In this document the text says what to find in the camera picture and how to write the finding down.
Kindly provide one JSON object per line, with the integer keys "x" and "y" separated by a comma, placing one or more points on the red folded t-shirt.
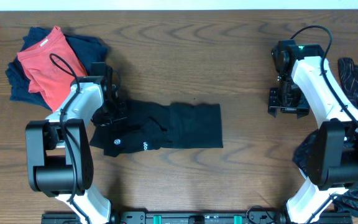
{"x": 43, "y": 66}

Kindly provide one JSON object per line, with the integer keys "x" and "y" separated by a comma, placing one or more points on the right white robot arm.
{"x": 308, "y": 86}

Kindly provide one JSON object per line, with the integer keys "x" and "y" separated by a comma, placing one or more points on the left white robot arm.
{"x": 59, "y": 160}

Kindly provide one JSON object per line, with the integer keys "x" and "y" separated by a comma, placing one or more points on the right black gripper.
{"x": 302, "y": 109}

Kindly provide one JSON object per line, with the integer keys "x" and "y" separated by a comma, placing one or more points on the plain black t-shirt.
{"x": 151, "y": 126}

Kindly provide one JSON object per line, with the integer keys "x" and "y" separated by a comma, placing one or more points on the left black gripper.
{"x": 122, "y": 114}

